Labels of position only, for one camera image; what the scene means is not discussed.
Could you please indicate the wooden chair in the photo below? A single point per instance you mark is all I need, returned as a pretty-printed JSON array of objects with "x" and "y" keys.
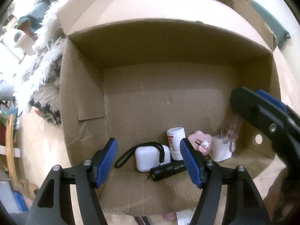
[{"x": 11, "y": 150}]

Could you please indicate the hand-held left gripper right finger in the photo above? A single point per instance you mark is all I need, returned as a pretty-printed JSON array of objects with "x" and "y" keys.
[{"x": 191, "y": 161}]

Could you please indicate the person's right hand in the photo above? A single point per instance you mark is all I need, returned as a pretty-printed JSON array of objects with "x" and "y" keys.
[{"x": 280, "y": 196}]

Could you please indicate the small pink object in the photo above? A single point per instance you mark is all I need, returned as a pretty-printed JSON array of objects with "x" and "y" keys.
[{"x": 169, "y": 216}]

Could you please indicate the beige bedside table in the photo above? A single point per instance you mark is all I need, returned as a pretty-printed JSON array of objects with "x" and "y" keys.
[{"x": 23, "y": 43}]

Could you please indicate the teal cushion with brown edge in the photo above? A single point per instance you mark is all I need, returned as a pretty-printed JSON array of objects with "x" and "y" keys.
[{"x": 37, "y": 11}]

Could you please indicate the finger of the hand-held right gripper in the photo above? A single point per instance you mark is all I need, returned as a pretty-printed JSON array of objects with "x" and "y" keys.
[
  {"x": 257, "y": 114},
  {"x": 273, "y": 100}
]

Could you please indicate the brown cardboard box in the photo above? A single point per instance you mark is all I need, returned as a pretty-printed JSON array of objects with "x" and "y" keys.
[{"x": 164, "y": 86}]

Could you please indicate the pink cartoon trinket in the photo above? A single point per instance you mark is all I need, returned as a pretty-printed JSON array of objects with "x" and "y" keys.
[{"x": 196, "y": 139}]

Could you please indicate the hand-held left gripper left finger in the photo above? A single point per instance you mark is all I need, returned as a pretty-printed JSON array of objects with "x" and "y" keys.
[{"x": 106, "y": 161}]

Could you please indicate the shaggy black white blanket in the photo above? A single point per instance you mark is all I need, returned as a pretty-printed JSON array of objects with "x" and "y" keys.
[{"x": 46, "y": 63}]

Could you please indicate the black flashlight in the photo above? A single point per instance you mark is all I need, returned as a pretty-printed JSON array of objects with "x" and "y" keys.
[{"x": 167, "y": 170}]

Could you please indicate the white power adapter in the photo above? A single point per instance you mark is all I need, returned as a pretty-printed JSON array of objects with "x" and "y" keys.
[{"x": 221, "y": 150}]

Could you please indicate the clear pink hair claw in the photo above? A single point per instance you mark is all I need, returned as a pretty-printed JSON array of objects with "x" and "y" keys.
[{"x": 232, "y": 131}]

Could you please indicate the small white bottle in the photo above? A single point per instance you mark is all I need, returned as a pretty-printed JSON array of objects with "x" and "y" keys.
[{"x": 175, "y": 143}]

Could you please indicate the white earbuds case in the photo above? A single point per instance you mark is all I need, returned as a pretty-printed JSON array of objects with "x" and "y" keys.
[{"x": 147, "y": 158}]

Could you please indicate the teal cushion with orange stripe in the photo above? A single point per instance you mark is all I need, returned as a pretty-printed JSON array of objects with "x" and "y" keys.
[{"x": 264, "y": 11}]

